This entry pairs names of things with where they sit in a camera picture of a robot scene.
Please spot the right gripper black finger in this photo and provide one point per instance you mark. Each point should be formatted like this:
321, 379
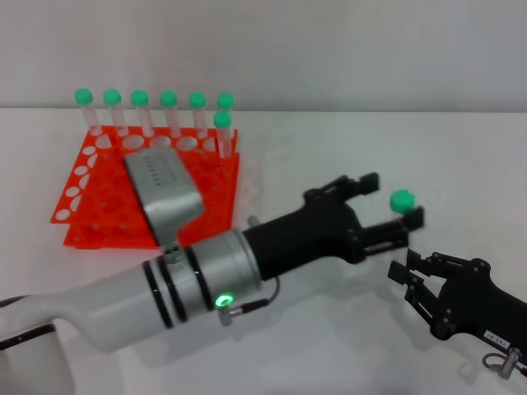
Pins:
420, 260
416, 288

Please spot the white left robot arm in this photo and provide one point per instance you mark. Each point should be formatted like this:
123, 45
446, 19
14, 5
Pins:
123, 304

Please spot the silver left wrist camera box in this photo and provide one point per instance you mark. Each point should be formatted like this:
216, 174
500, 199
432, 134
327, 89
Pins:
164, 185

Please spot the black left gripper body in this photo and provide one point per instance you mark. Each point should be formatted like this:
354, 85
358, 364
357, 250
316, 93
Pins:
313, 234

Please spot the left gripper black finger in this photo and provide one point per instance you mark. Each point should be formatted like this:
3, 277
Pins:
366, 183
387, 236

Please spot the orange plastic test tube rack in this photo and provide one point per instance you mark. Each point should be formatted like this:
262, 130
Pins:
107, 185

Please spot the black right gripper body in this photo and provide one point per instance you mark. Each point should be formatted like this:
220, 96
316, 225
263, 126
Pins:
473, 300

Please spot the green-capped clear test tube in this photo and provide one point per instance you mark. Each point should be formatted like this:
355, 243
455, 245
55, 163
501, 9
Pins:
112, 97
169, 97
197, 99
84, 96
225, 100
402, 200
140, 97
222, 119

